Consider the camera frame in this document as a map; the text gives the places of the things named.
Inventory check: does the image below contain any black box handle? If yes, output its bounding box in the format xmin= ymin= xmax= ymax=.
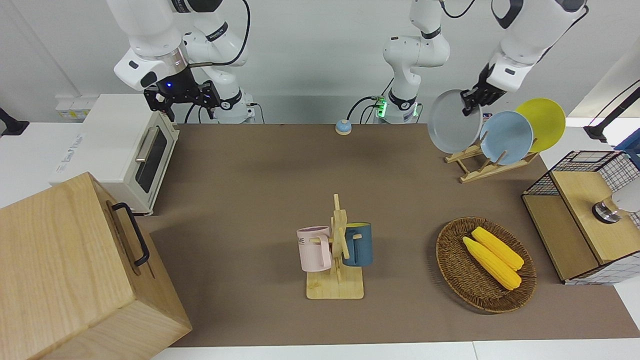
xmin=111 ymin=202 xmax=150 ymax=267

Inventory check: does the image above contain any white wall socket strip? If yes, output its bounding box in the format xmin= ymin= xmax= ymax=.
xmin=55 ymin=95 xmax=98 ymax=120

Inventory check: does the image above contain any silver oven door handle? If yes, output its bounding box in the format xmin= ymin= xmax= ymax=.
xmin=135 ymin=126 xmax=160 ymax=163

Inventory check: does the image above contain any yellow plate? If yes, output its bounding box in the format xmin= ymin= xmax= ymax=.
xmin=515 ymin=98 xmax=566 ymax=153

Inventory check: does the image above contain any brown wicker basket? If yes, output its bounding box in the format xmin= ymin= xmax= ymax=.
xmin=436 ymin=216 xmax=537 ymax=314

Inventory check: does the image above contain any white toaster oven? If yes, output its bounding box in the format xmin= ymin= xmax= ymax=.
xmin=48 ymin=93 xmax=180 ymax=216

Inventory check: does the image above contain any wood and wire shelf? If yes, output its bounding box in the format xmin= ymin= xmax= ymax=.
xmin=521 ymin=150 xmax=640 ymax=286

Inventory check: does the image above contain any black camera stand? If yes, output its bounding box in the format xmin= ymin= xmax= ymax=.
xmin=0 ymin=107 xmax=30 ymax=137
xmin=584 ymin=80 xmax=640 ymax=143

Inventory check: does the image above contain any dark blue mug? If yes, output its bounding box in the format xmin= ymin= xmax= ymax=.
xmin=343 ymin=222 xmax=374 ymax=267

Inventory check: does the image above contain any wooden plate rack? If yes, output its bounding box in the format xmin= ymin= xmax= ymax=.
xmin=445 ymin=140 xmax=541 ymax=184

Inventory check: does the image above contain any light wooden box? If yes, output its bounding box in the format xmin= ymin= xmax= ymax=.
xmin=0 ymin=172 xmax=193 ymax=360

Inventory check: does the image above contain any yellow corn cob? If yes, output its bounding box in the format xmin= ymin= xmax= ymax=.
xmin=462 ymin=236 xmax=522 ymax=291
xmin=471 ymin=226 xmax=525 ymax=271

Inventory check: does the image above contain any light blue plate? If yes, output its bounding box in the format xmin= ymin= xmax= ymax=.
xmin=480 ymin=111 xmax=534 ymax=166

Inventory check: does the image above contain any pink mug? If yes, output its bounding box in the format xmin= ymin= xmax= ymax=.
xmin=297 ymin=226 xmax=333 ymax=273

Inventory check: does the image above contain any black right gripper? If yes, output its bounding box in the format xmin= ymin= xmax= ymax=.
xmin=144 ymin=67 xmax=221 ymax=122

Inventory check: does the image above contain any brown table mat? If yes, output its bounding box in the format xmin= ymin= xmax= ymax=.
xmin=135 ymin=123 xmax=640 ymax=348

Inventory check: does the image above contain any gray plate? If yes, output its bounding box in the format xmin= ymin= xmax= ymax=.
xmin=427 ymin=89 xmax=484 ymax=154

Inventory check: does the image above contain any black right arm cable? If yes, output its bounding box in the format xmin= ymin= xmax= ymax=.
xmin=187 ymin=0 xmax=251 ymax=68

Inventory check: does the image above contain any white device with metal collar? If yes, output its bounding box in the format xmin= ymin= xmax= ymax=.
xmin=592 ymin=180 xmax=640 ymax=224

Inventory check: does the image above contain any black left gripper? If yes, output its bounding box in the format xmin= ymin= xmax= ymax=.
xmin=460 ymin=62 xmax=509 ymax=117

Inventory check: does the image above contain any blue object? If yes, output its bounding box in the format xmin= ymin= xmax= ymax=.
xmin=615 ymin=142 xmax=640 ymax=168

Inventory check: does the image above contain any wooden mug rack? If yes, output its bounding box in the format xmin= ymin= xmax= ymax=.
xmin=306 ymin=194 xmax=365 ymax=300

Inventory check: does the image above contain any black left arm base cable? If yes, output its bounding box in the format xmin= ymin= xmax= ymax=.
xmin=347 ymin=95 xmax=386 ymax=124

